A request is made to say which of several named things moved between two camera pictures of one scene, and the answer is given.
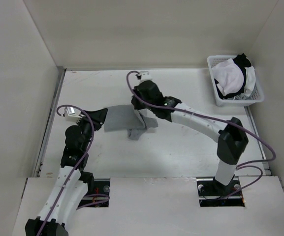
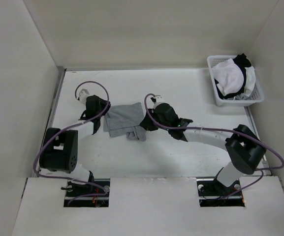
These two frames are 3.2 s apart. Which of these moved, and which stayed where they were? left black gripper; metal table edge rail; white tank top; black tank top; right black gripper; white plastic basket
Moved: left black gripper; right black gripper
Stayed: black tank top; white tank top; metal table edge rail; white plastic basket
